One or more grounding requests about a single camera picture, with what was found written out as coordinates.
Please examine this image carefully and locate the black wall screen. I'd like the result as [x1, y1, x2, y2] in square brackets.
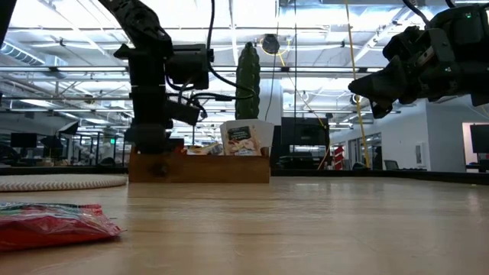
[469, 123, 489, 154]

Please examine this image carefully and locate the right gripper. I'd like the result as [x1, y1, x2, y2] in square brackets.
[348, 56, 477, 119]

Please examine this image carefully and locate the brown tea packet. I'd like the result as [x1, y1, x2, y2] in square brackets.
[223, 125, 265, 157]

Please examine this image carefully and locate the red equipment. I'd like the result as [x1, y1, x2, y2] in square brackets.
[333, 144, 345, 171]

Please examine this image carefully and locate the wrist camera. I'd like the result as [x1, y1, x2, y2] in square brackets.
[166, 97, 202, 127]
[383, 24, 461, 73]

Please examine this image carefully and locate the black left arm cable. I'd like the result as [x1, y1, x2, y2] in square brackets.
[205, 0, 256, 102]

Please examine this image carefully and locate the green cactus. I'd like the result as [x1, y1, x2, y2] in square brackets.
[234, 40, 261, 121]

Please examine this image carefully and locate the red tea packet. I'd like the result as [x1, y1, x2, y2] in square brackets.
[0, 202, 124, 252]

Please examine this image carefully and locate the black aluminium table frame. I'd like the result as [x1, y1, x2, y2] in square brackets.
[0, 163, 489, 187]

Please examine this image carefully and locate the black monitor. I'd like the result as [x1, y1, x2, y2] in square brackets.
[10, 132, 38, 150]

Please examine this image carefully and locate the wooden compartment tea box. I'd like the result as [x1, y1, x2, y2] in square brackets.
[128, 146, 271, 185]

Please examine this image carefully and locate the long ceiling light bar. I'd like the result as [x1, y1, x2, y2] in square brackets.
[0, 65, 383, 74]

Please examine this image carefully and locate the round pale plate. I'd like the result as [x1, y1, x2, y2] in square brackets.
[0, 173, 128, 193]

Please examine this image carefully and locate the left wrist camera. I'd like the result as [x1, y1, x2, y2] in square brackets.
[166, 97, 202, 127]

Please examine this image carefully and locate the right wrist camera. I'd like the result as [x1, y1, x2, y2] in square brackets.
[383, 24, 461, 73]

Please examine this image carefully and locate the grey ceiling pipe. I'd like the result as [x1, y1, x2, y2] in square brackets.
[0, 95, 133, 102]

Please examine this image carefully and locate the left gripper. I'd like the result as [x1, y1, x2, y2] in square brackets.
[125, 90, 185, 154]

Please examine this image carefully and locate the yellow hanging cable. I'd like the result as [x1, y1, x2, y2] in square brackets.
[345, 0, 372, 170]

